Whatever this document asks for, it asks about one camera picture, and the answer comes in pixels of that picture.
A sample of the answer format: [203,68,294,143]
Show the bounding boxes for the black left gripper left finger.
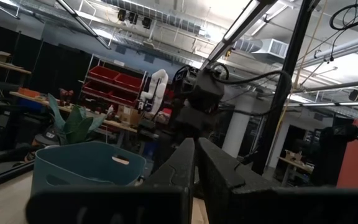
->
[141,138,196,191]

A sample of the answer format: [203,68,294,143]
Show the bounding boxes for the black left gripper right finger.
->
[197,138,279,224]

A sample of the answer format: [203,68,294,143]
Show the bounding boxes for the white round column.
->
[221,93,255,158]

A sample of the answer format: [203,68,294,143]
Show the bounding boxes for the cardboard box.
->
[116,105,143,126]

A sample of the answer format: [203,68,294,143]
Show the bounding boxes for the red storage bin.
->
[109,90,138,107]
[88,65,121,83]
[113,73,144,93]
[82,81,113,98]

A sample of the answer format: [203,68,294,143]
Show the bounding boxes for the small wooden table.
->
[277,149,315,187]

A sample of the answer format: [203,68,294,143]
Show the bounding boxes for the blue plastic bin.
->
[31,141,147,196]

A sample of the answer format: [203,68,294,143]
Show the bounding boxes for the green leafy plant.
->
[47,93,107,146]

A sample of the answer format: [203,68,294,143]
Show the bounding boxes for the metal shelf rack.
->
[78,54,149,126]

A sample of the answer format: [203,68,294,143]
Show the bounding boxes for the long wooden workbench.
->
[9,91,138,134]

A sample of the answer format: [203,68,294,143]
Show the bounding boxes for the red power tool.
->
[58,88,75,107]

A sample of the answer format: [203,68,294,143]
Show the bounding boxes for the orange black shop vacuum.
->
[23,129,62,163]

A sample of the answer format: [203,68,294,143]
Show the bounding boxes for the black ceiling light bar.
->
[54,0,112,50]

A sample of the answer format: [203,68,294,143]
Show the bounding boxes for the white ceiling pipe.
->
[296,30,358,68]

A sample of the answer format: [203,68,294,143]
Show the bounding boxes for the orange box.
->
[17,88,41,98]

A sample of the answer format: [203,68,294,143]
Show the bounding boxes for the black equipment crate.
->
[0,104,22,151]

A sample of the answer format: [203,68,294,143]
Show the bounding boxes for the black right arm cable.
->
[211,62,293,118]

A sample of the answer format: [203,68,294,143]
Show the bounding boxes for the black frame light bar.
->
[199,0,280,71]

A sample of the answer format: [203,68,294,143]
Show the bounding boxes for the black frame post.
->
[252,0,319,175]

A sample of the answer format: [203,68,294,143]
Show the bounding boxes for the white ventilation duct box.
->
[252,38,289,60]

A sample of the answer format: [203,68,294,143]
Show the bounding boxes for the yellow hanging rope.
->
[274,0,329,135]

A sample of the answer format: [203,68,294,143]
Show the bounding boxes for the black hanging cable loop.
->
[329,2,358,63]

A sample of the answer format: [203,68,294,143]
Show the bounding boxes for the black table edge rail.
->
[0,161,35,191]

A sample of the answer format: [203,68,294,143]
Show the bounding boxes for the wooden wall shelf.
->
[0,57,32,75]

